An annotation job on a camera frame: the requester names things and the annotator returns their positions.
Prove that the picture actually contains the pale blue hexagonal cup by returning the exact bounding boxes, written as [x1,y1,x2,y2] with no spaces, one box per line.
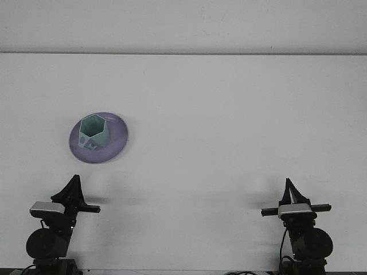
[77,114,111,151]

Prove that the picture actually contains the pale purple round plate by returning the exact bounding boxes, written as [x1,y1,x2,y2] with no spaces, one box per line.
[68,111,130,165]

